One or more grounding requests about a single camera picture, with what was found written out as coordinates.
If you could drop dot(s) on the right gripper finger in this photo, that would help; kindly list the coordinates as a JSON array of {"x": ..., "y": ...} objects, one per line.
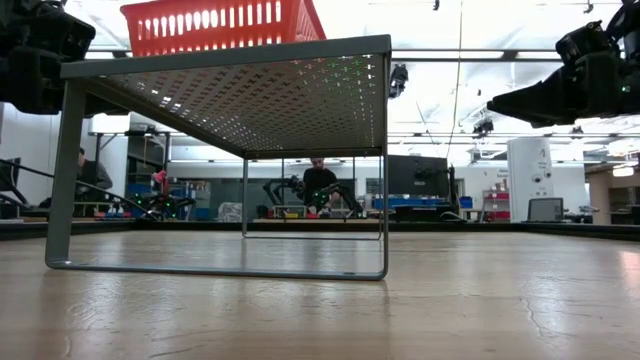
[{"x": 540, "y": 102}]

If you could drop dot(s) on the grey perforated metal stand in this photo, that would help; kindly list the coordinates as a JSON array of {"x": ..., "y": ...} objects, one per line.
[{"x": 225, "y": 57}]

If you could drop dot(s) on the grey patterned bag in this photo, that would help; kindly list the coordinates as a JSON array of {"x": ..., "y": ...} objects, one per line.
[{"x": 230, "y": 212}]

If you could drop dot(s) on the black hanging camera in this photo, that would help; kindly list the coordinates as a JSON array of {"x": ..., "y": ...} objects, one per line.
[
  {"x": 398, "y": 80},
  {"x": 482, "y": 126}
]

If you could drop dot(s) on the pink object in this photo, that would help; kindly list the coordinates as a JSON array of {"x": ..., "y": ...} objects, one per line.
[{"x": 160, "y": 177}]

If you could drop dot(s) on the black aluminium table frame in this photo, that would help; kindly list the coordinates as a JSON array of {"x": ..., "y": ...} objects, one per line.
[{"x": 500, "y": 230}]

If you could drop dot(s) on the white pillar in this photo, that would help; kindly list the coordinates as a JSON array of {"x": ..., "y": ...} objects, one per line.
[{"x": 530, "y": 175}]

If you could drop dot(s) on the red plastic basket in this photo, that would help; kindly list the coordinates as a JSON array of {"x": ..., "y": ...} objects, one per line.
[{"x": 220, "y": 40}]

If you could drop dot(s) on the large black monitor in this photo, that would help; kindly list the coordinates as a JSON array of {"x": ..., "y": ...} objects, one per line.
[{"x": 405, "y": 175}]

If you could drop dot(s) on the dark shelving unit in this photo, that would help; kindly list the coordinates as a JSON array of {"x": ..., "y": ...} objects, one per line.
[{"x": 137, "y": 160}]

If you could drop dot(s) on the hanging light fixture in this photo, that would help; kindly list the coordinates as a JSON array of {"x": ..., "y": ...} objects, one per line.
[{"x": 622, "y": 171}]

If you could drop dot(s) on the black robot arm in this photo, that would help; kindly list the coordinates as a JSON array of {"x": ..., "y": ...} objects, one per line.
[
  {"x": 345, "y": 192},
  {"x": 165, "y": 205},
  {"x": 280, "y": 184}
]

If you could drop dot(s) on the small blue bin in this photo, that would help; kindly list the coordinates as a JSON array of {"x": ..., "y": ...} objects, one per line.
[{"x": 466, "y": 202}]

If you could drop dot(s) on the person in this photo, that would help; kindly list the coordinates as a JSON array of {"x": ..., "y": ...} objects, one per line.
[
  {"x": 95, "y": 175},
  {"x": 320, "y": 182}
]

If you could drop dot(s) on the blue storage crate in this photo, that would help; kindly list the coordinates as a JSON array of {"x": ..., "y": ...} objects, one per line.
[{"x": 410, "y": 203}]

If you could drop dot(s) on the grey monitor back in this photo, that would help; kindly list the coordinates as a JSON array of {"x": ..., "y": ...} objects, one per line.
[{"x": 545, "y": 210}]

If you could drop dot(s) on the red shelf rack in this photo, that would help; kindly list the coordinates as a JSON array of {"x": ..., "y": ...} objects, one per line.
[{"x": 497, "y": 215}]

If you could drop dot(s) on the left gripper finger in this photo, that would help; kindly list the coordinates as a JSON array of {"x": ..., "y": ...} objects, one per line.
[{"x": 100, "y": 106}]

